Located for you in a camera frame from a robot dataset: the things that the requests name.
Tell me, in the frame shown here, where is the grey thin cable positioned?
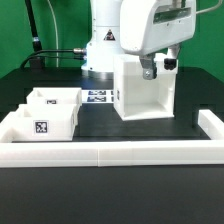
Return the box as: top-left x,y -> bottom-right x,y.
46,0 -> 60,68

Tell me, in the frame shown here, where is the white drawer cabinet box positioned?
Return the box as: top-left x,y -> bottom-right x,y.
113,53 -> 178,121

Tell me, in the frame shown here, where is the black cable with connector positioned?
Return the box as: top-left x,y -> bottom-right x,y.
20,47 -> 88,70

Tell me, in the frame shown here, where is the white marker sheet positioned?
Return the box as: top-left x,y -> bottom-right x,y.
82,90 -> 114,103

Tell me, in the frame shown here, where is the white front drawer tray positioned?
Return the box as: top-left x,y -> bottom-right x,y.
13,104 -> 78,141

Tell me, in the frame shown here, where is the white U-shaped fence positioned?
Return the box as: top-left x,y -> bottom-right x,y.
0,109 -> 224,168

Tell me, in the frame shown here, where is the white drawer tray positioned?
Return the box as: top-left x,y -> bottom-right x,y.
13,104 -> 78,141
26,87 -> 82,115

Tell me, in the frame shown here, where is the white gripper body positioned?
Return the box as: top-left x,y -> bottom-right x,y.
120,0 -> 196,56

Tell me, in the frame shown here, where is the white rear drawer tray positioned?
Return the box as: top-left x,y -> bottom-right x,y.
26,87 -> 82,115

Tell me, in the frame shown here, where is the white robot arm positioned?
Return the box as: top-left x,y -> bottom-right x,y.
82,0 -> 196,79

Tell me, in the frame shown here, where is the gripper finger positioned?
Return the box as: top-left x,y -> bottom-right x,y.
164,44 -> 181,70
139,54 -> 157,80

